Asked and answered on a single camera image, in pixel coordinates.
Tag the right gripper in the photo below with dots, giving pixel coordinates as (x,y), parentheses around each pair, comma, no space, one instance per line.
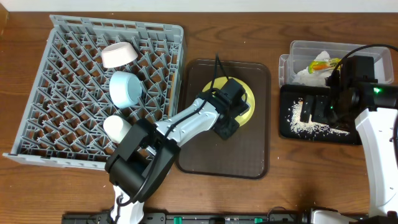
(319,102)

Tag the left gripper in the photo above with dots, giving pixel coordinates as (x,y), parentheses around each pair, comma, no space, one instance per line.
(228,125)

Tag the yellow plate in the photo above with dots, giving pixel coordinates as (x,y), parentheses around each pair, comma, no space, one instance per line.
(232,98)

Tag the white napkin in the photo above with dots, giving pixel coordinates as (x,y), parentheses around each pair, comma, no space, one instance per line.
(316,78)

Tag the green snack wrapper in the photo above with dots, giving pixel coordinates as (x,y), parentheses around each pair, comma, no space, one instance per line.
(322,65)

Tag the light blue bowl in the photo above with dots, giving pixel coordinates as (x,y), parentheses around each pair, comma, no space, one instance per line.
(125,89)

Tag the white cup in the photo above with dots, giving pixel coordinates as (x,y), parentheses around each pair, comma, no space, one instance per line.
(116,128)

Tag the white bowl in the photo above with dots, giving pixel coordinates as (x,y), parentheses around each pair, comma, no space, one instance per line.
(118,54)

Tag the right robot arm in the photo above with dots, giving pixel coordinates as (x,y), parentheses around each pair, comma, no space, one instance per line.
(356,100)

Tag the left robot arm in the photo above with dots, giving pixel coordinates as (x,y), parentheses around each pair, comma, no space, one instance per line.
(146,150)

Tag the black waste tray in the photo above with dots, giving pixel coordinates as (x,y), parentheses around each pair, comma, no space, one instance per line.
(291,93)

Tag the clear plastic waste bin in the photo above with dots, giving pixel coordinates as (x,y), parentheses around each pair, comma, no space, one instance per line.
(303,52)

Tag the grey dishwasher rack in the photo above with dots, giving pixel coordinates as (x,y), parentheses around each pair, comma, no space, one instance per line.
(62,124)

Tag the spilled rice pile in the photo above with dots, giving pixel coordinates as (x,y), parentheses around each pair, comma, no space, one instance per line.
(302,129)

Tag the brown serving tray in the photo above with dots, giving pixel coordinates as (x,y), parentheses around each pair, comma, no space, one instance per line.
(246,153)

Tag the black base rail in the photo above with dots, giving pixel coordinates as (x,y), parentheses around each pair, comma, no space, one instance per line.
(277,215)

